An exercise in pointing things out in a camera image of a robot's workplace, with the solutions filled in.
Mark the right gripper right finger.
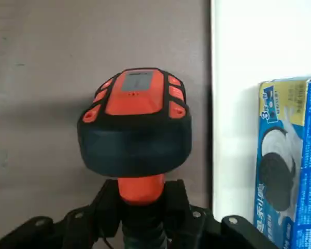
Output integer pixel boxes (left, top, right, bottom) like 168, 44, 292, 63
161, 178, 281, 249

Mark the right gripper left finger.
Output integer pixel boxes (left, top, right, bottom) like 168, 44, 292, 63
0, 178, 124, 249

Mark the orange black barcode scanner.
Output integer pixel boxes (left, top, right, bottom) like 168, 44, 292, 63
76, 67, 193, 249

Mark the blue Oreo cookie box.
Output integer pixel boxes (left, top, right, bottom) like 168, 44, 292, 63
253, 75, 311, 249

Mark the cream plastic tray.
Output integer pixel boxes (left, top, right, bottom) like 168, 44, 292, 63
210, 0, 311, 226

